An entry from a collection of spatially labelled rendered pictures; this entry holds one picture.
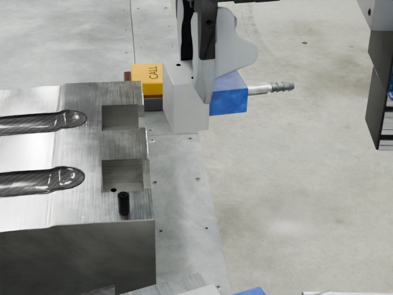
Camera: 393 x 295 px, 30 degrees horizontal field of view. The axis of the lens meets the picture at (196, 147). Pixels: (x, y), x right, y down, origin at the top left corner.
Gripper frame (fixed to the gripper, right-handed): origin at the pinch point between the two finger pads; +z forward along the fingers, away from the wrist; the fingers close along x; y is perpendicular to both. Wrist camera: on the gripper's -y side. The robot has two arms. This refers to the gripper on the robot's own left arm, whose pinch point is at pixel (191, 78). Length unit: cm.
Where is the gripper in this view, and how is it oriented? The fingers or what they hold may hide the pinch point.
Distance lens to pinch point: 71.7
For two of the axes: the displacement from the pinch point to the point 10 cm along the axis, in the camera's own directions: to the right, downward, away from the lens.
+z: -0.1, 8.5, 5.3
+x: -2.4, -5.2, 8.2
